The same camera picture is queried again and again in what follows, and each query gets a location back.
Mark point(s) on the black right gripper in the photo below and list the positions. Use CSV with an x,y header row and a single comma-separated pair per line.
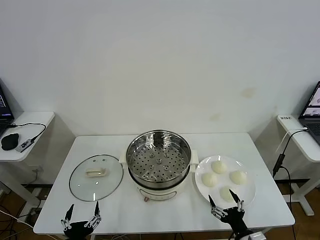
x,y
235,220

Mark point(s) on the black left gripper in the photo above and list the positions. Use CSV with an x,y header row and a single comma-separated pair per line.
x,y
75,228

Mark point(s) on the white steamed baozi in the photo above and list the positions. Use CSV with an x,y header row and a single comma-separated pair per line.
x,y
226,193
209,179
219,167
238,177

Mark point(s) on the round glass pot lid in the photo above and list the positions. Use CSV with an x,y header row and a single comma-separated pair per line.
x,y
96,172

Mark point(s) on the perforated stainless steel steamer basket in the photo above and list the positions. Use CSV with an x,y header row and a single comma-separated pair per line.
x,y
157,165

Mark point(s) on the round white plate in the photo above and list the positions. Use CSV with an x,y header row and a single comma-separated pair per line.
x,y
250,185

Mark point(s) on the grey USB hub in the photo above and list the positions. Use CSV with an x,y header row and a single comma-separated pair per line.
x,y
24,145

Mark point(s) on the white desk with label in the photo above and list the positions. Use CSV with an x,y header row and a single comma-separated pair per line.
x,y
307,147

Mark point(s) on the black computer mouse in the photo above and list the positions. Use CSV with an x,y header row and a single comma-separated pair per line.
x,y
10,141

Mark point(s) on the small white desk label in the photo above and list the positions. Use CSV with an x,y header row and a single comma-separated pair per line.
x,y
286,118

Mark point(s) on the white desk with mouse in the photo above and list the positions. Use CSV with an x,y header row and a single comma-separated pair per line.
x,y
37,120

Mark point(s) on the black laptop beside mouse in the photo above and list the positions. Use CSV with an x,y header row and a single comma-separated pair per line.
x,y
3,112

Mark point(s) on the white wall socket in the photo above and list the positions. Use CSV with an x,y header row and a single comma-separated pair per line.
x,y
37,170

